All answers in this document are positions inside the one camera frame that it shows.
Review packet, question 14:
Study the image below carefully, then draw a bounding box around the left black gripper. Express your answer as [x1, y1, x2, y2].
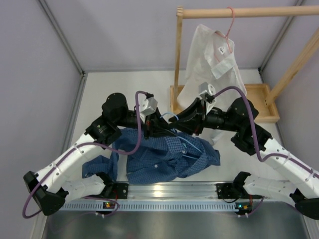
[115, 108, 177, 141]

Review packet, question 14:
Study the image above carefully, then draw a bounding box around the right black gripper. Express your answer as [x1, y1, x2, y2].
[168, 99, 241, 137]

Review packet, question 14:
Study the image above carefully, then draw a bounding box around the blue wire hanger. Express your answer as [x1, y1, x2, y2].
[160, 112, 202, 154]

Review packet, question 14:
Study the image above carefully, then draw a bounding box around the blue checkered shirt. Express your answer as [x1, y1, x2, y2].
[82, 128, 220, 185]

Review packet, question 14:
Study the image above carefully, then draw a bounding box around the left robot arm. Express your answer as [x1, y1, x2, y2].
[22, 91, 172, 219]

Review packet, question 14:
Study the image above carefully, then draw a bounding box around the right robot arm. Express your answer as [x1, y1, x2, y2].
[168, 98, 319, 220]

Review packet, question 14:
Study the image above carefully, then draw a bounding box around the white shirt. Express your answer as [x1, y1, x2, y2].
[177, 24, 247, 110]

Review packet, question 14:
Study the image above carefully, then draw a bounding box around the wooden clothes rack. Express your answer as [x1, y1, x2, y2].
[170, 5, 319, 123]

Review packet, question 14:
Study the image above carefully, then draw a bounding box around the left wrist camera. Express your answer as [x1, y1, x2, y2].
[139, 97, 158, 121]

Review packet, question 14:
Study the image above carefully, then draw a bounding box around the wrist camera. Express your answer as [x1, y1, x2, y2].
[198, 82, 216, 102]
[139, 97, 158, 121]

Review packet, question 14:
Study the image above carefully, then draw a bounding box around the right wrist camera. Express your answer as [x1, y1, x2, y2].
[198, 82, 216, 102]

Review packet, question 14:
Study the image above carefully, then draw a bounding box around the aluminium mounting rail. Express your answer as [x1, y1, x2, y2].
[62, 181, 297, 200]

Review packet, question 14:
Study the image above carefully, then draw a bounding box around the pink wire hanger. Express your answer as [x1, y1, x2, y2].
[215, 6, 235, 54]

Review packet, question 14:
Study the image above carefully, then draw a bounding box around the perforated cable duct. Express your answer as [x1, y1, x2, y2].
[61, 200, 248, 212]

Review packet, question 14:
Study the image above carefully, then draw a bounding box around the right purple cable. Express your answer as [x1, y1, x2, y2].
[211, 86, 319, 179]

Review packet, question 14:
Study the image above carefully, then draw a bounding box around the right corner aluminium post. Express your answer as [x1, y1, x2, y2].
[258, 0, 309, 73]

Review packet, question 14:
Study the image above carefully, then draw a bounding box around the corner aluminium post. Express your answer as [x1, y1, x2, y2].
[258, 0, 309, 73]
[37, 0, 87, 75]

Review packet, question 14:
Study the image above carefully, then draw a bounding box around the left corner aluminium post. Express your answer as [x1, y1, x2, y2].
[37, 0, 87, 75]

